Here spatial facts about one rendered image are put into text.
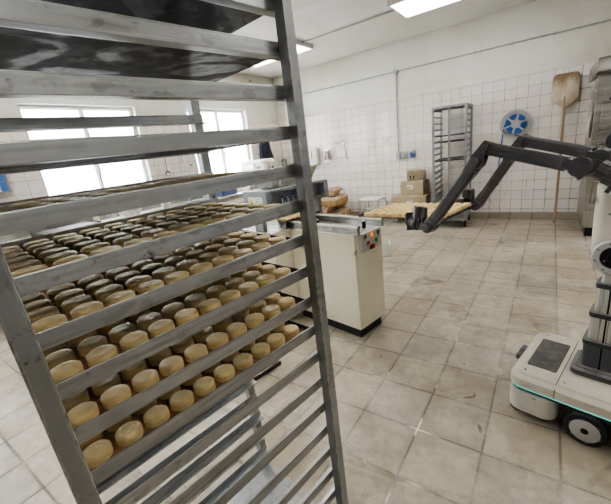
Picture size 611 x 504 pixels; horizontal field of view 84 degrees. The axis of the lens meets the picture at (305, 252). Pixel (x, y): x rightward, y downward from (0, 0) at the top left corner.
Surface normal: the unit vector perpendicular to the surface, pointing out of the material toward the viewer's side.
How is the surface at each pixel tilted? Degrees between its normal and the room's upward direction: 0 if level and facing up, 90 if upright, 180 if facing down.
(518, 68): 90
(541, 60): 90
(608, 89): 90
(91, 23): 90
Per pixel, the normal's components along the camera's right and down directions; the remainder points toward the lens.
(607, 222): -0.69, 0.45
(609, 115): -0.56, 0.31
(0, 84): 0.73, 0.11
